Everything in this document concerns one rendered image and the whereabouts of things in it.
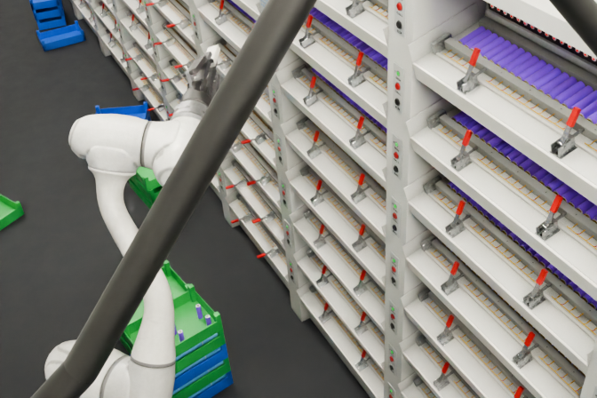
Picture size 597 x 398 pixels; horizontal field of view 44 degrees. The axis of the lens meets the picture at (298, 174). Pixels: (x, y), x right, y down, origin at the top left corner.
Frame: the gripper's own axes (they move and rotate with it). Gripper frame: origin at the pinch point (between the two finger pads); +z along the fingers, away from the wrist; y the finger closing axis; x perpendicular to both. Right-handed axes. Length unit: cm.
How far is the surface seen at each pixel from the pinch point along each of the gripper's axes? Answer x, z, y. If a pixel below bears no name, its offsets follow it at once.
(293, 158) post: 16, 36, -72
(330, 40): -18.0, 30.5, -25.8
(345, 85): -23.5, 10.4, -27.5
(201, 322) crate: 64, -4, -104
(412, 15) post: -51, -8, 0
